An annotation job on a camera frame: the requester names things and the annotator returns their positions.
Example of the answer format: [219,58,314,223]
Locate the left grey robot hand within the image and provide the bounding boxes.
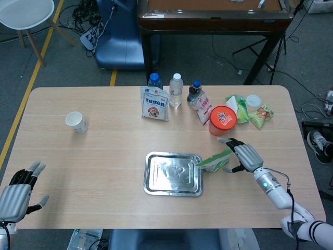
[0,160,49,223]

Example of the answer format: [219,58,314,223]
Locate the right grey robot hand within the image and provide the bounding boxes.
[217,137,264,174]

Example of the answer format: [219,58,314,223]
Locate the green snack bag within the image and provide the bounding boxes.
[195,148,233,173]

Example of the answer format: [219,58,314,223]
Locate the white red snack packet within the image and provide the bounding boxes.
[189,91,214,126]

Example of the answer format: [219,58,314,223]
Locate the rectangular metal tray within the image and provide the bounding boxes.
[143,152,204,197]

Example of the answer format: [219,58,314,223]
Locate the white sugar bag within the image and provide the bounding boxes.
[140,86,170,122]

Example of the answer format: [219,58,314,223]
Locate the green snack packet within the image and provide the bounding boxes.
[248,104,275,130]

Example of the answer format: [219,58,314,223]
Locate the orange lidded tub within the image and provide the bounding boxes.
[208,105,239,138]

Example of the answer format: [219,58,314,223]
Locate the crumpled green white packet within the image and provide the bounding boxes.
[224,95,250,124]

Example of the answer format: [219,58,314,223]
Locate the white round plastic lid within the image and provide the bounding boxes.
[246,94,262,107]

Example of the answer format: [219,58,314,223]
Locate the black grey sneaker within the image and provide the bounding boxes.
[306,130,333,165]

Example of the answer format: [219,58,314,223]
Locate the black flat box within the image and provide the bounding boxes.
[301,121,333,136]

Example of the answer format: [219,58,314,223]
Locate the blue-capped dark drink bottle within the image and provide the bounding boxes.
[187,79,203,105]

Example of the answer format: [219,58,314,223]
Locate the white chassis cover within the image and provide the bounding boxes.
[217,228,261,250]

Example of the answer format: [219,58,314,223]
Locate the white-capped clear water bottle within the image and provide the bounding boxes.
[169,73,184,108]

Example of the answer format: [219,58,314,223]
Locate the white paper cup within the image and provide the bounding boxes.
[65,111,88,134]

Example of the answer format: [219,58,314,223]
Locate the white pink shoe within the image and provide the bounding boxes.
[324,90,333,116]

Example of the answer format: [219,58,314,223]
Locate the black tripod stand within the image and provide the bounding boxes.
[232,32,288,85]

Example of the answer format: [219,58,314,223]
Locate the blue-capped bottle, clear body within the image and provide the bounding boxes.
[147,72,164,91]

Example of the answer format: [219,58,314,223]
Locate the blue robot chassis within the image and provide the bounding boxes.
[108,229,222,250]

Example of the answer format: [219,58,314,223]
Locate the dark brown mahjong table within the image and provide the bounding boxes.
[137,0,294,86]

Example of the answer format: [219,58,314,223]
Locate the blue machine base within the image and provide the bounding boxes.
[94,0,160,70]

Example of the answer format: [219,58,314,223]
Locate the white power strip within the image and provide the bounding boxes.
[80,22,105,52]

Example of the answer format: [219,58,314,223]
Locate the white chair with wooden legs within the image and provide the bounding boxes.
[0,0,78,67]

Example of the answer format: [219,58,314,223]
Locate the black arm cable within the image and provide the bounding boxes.
[267,168,300,235]

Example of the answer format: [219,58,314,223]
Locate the grey floor cable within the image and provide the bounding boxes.
[301,103,329,120]

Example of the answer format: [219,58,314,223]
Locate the tangle of black cables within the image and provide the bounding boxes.
[58,0,105,34]

